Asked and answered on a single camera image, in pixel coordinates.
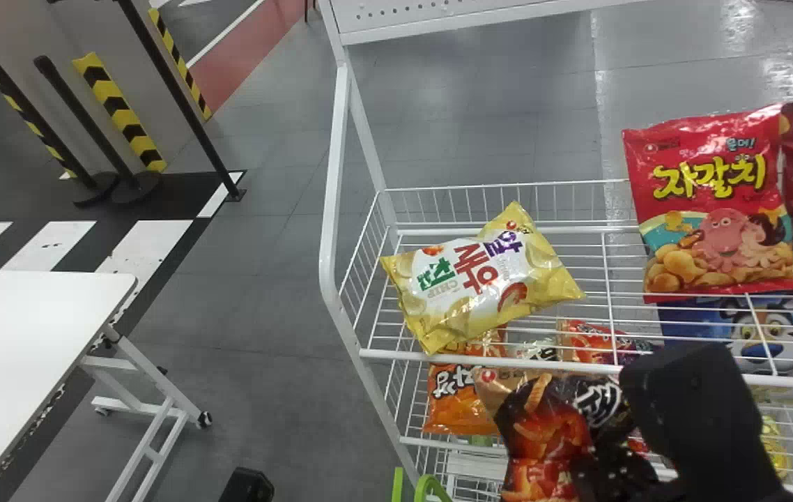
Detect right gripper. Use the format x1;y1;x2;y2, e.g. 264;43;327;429
573;427;680;502

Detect black snack packet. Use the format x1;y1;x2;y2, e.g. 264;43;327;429
473;365;642;502

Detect green basket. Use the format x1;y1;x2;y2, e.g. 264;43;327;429
390;466;454;502

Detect red orange snack packet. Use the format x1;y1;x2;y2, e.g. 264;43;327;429
555;319;656;367

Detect blue cereal bag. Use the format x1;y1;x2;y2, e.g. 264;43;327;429
657;282;793;378

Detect yellow snack packet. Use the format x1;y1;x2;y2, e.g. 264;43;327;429
379;201;586;356

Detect white side table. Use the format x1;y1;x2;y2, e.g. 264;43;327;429
0;271;214;502

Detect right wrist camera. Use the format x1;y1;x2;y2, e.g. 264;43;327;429
619;341;765;482

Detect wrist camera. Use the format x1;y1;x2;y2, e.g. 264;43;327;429
619;341;765;482
218;467;276;502

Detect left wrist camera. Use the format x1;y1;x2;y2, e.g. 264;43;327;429
218;467;276;502

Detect white wire rack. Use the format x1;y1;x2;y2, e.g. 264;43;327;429
318;0;793;502

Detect tall black post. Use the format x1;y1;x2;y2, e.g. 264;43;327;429
112;0;246;203

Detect thin striped post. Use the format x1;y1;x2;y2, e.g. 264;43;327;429
0;62;120;208

